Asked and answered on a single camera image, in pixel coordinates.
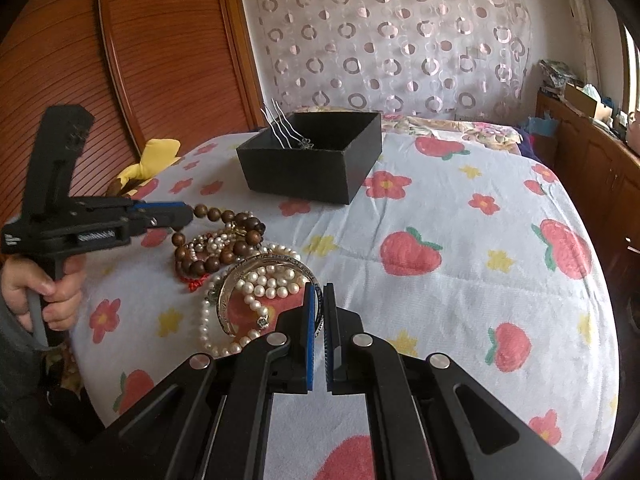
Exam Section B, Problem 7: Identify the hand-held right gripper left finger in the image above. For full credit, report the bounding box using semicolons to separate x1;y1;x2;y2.
65;283;315;480

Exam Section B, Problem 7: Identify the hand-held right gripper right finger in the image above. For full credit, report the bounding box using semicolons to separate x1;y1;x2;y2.
324;283;582;480

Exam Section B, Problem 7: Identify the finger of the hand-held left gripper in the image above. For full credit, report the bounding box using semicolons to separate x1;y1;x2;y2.
129;214;194;235
122;199;194;220

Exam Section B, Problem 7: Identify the brown wooden bead necklace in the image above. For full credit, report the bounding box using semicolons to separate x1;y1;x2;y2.
171;203;267;282

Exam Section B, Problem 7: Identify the black square box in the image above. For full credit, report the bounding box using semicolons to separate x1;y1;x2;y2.
235;111;385;206

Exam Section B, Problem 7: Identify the person's left forearm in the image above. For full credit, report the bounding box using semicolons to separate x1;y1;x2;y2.
0;292;52;413

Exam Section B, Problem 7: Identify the person's left hand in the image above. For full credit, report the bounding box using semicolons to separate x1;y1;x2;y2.
0;254;87;332

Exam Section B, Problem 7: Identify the yellow cloth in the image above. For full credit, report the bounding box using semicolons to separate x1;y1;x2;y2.
107;137;181;197

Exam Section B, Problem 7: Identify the silver bangle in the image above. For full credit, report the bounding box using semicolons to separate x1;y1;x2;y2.
212;255;314;339

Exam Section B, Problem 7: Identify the silver wavy hair fork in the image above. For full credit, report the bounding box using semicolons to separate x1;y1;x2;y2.
259;98;317;152

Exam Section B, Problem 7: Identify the wooden slatted wardrobe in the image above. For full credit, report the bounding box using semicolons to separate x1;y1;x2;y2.
0;0;267;223

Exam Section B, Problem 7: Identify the strawberry flower printed blanket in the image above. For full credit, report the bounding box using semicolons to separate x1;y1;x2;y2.
70;110;622;480

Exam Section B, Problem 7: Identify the floral bed sheet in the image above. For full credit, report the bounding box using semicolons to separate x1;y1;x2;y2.
300;105;522;155

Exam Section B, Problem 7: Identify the purple cloth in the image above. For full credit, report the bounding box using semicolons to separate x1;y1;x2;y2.
514;127;540;159

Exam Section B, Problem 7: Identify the sheer circle patterned curtain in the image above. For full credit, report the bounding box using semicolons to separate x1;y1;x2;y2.
239;0;534;122

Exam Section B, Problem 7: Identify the wooden side cabinet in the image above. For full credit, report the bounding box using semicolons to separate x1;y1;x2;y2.
534;87;640;266

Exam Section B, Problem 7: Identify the cardboard box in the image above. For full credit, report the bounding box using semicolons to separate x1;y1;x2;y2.
563;82;614;121

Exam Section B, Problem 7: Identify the pile of patterned cloth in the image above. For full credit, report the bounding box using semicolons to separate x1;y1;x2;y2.
538;59;584;99

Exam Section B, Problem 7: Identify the small pearl bracelet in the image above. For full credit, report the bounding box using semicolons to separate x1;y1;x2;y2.
187;230;242;262

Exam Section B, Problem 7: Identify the large white pearl necklace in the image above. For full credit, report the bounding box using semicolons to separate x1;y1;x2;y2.
199;242;306;359

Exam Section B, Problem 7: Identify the red string bracelet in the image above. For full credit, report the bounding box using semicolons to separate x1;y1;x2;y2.
180;272;212;294

